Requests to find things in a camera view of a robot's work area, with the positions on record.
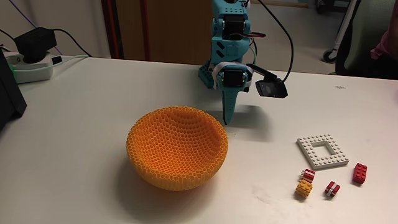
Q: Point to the black camera box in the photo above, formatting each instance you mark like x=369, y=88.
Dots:
x=271, y=88

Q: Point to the orange honeycomb bowl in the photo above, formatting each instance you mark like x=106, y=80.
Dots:
x=174, y=175

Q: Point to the yellow studded cube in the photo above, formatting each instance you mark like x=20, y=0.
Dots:
x=304, y=188

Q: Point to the white studded frame plate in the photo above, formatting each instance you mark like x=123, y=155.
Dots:
x=329, y=161

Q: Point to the white power strip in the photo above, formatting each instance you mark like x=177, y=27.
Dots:
x=31, y=71

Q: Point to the green plastic piece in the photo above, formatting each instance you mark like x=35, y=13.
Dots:
x=12, y=71

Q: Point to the red white striped cube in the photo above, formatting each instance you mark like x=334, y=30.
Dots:
x=308, y=175
x=332, y=188

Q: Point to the black computer case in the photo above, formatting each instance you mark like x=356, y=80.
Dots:
x=9, y=99

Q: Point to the grey office chair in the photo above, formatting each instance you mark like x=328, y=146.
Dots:
x=360, y=34

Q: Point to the white rolling stand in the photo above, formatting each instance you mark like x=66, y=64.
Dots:
x=343, y=25

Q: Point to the black power adapter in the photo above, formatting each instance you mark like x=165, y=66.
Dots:
x=34, y=45

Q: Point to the red rectangular brick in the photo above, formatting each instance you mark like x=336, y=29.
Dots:
x=360, y=173

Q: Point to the brown wooden cabinet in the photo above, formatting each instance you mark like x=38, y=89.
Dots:
x=177, y=31

